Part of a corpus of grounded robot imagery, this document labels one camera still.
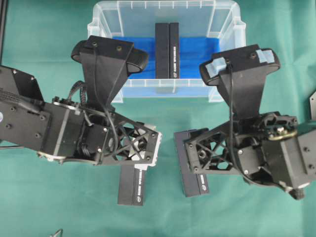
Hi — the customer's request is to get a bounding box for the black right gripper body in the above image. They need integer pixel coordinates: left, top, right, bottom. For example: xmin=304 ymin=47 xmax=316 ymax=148
xmin=227 ymin=118 xmax=281 ymax=188

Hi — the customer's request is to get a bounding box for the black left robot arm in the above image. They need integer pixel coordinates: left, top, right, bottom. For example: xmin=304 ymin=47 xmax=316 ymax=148
xmin=0 ymin=66 xmax=162 ymax=170

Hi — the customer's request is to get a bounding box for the blue cloth liner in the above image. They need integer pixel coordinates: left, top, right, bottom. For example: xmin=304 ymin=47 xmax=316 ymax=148
xmin=115 ymin=37 xmax=220 ymax=79

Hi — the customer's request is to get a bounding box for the green table cloth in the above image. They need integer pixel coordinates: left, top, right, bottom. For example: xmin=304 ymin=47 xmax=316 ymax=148
xmin=0 ymin=0 xmax=316 ymax=237

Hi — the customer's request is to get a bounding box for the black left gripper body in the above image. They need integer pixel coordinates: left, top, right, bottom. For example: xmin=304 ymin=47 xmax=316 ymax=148
xmin=37 ymin=102 xmax=115 ymax=165

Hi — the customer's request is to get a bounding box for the clear plastic storage case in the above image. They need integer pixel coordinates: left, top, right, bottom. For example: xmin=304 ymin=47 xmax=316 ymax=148
xmin=87 ymin=0 xmax=246 ymax=103

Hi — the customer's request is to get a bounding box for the black realsense box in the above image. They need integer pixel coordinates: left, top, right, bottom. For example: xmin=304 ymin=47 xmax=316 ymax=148
xmin=173 ymin=128 xmax=210 ymax=198
xmin=118 ymin=132 xmax=162 ymax=206
xmin=155 ymin=22 xmax=180 ymax=80

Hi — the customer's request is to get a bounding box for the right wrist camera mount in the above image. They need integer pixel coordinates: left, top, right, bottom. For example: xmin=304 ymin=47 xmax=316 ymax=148
xmin=199 ymin=44 xmax=280 ymax=119

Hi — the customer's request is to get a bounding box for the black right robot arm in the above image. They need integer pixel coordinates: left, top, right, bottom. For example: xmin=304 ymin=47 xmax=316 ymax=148
xmin=184 ymin=112 xmax=316 ymax=200

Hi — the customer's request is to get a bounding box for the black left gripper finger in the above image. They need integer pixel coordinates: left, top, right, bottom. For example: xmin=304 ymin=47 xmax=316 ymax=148
xmin=101 ymin=133 xmax=162 ymax=166
xmin=111 ymin=112 xmax=155 ymax=141

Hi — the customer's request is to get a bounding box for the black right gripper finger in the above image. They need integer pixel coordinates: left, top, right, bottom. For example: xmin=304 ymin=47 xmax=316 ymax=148
xmin=184 ymin=120 xmax=237 ymax=148
xmin=187 ymin=142 xmax=239 ymax=175

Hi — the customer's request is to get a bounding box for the small metal object bottom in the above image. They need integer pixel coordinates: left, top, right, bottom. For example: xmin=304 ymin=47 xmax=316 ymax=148
xmin=49 ymin=229 xmax=63 ymax=237

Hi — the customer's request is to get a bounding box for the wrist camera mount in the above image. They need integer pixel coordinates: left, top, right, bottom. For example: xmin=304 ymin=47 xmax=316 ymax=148
xmin=71 ymin=36 xmax=149 ymax=111
xmin=199 ymin=44 xmax=280 ymax=119

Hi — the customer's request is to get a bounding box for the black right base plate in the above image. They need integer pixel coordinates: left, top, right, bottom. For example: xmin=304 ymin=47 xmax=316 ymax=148
xmin=309 ymin=91 xmax=316 ymax=121

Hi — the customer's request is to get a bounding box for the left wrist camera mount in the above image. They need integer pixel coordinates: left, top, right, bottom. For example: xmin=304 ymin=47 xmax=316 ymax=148
xmin=71 ymin=36 xmax=149 ymax=111

